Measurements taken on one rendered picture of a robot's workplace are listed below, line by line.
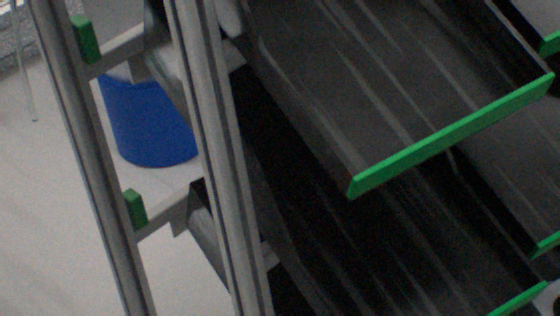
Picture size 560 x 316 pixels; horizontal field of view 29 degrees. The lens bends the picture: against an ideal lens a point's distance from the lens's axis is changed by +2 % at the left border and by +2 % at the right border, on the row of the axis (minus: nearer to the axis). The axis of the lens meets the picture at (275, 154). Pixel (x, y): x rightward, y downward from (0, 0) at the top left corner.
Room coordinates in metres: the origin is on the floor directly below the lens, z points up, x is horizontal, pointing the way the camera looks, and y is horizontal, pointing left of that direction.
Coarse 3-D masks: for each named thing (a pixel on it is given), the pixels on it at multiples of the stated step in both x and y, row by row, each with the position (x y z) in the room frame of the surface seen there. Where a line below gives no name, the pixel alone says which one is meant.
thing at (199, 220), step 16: (192, 192) 0.61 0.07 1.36; (192, 208) 0.62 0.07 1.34; (208, 208) 0.59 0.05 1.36; (192, 224) 0.63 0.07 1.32; (208, 224) 0.60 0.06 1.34; (208, 240) 0.60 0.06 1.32; (208, 256) 0.61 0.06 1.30; (224, 272) 0.59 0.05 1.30; (272, 272) 0.60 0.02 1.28; (272, 288) 0.59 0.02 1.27; (288, 288) 0.59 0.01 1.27; (272, 304) 0.52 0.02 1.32; (288, 304) 0.58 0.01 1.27; (304, 304) 0.58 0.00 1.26
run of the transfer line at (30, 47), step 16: (0, 0) 1.67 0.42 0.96; (64, 0) 1.69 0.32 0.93; (80, 0) 1.71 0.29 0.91; (0, 16) 1.62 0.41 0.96; (0, 32) 1.62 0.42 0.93; (32, 32) 1.65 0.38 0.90; (0, 48) 1.61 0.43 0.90; (32, 48) 1.64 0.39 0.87; (0, 64) 1.61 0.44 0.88; (16, 64) 1.62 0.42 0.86
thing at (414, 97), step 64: (256, 0) 0.53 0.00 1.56; (320, 0) 0.53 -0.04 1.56; (384, 0) 0.53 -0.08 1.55; (448, 0) 0.53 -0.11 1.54; (256, 64) 0.48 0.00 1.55; (320, 64) 0.49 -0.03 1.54; (384, 64) 0.49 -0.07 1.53; (448, 64) 0.49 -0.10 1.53; (512, 64) 0.49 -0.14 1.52; (320, 128) 0.43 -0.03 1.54; (384, 128) 0.45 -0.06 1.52; (448, 128) 0.43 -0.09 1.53
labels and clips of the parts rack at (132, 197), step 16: (80, 16) 0.65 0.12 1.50; (80, 32) 0.64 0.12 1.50; (80, 48) 0.64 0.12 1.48; (96, 48) 0.64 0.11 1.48; (128, 64) 0.67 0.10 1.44; (144, 64) 0.68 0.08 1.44; (128, 192) 0.65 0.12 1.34; (128, 208) 0.64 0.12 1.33; (144, 208) 0.64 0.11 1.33; (144, 224) 0.64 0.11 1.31; (176, 224) 0.67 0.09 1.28
